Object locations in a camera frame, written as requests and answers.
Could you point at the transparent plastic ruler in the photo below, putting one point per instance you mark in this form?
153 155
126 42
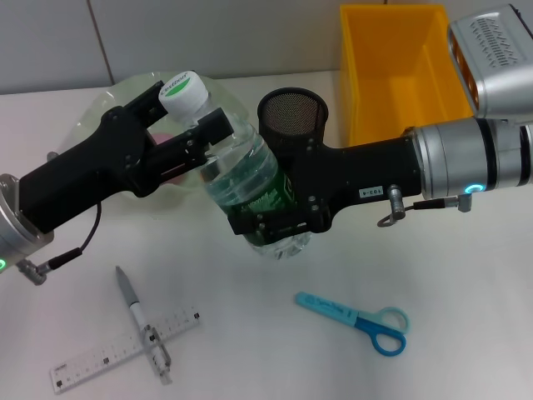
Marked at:
83 366

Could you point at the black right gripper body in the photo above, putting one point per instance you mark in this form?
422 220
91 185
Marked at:
358 175

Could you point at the grey and white pen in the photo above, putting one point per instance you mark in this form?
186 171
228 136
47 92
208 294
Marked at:
133 306

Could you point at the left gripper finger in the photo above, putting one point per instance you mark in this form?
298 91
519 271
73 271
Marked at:
143 104
214 127

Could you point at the blue scissors with sheath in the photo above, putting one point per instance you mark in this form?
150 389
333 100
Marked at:
325 307

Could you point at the yellow plastic bin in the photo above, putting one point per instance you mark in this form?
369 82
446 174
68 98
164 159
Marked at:
387 62

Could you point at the green glass fruit plate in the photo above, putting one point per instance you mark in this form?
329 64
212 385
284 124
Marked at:
89 110

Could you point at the pink toy peach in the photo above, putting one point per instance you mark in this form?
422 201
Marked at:
162 137

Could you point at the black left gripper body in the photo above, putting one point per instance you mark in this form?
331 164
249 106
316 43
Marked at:
79 175

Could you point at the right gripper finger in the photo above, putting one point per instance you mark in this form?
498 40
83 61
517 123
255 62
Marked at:
275 227
297 154

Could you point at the clear green-label water bottle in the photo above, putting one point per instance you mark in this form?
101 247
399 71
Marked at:
245 166

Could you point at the black mesh pen holder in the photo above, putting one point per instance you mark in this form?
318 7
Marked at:
291 112

